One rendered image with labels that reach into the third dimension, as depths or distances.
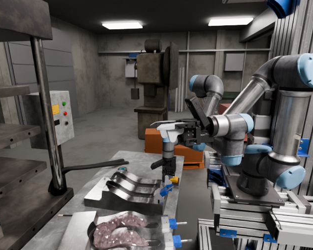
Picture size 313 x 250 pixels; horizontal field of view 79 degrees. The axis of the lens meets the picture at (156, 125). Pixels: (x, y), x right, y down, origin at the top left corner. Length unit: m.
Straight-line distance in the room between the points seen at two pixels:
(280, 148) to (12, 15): 1.33
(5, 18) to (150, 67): 3.50
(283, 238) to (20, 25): 1.58
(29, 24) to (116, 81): 8.05
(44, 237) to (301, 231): 1.22
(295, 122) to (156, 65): 3.72
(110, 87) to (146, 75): 5.04
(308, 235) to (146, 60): 3.97
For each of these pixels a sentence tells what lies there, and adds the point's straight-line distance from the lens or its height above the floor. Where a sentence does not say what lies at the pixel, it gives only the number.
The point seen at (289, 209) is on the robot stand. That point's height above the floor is 0.98.
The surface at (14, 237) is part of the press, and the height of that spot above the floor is 0.78.
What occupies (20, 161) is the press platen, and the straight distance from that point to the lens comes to 1.60.
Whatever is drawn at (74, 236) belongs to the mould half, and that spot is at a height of 0.91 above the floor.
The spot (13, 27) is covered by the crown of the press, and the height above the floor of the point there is 1.82.
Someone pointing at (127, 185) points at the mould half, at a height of 0.90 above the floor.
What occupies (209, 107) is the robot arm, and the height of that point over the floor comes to 1.42.
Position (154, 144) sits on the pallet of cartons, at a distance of 3.17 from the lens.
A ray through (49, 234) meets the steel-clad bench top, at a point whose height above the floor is 0.80.
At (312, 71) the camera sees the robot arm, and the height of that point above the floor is 1.62.
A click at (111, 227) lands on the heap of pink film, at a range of 1.08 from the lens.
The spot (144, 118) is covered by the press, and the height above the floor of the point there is 0.56.
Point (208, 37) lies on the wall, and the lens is 8.77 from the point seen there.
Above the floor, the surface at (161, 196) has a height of 0.91.
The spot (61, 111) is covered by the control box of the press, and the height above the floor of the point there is 1.32.
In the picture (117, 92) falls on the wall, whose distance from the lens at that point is 9.24.
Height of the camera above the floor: 1.62
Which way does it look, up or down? 16 degrees down
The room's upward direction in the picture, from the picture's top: straight up
